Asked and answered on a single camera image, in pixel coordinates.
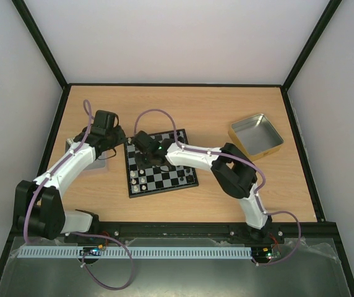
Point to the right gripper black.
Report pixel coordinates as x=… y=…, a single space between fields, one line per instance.
x=151 y=157

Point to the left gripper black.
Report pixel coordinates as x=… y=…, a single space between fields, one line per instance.
x=122 y=138

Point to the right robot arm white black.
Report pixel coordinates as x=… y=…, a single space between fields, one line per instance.
x=233 y=171

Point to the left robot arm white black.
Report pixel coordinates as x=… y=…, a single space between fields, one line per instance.
x=38 y=207

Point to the black grey chessboard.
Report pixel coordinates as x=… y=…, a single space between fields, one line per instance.
x=145 y=177

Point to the silver metal tin lid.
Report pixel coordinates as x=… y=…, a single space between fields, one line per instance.
x=99 y=164

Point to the gold metal tin box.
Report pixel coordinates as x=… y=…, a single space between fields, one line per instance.
x=255 y=136

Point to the light blue cable duct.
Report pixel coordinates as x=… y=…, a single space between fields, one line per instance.
x=70 y=252

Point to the black aluminium frame rail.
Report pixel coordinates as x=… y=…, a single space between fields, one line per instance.
x=236 y=233

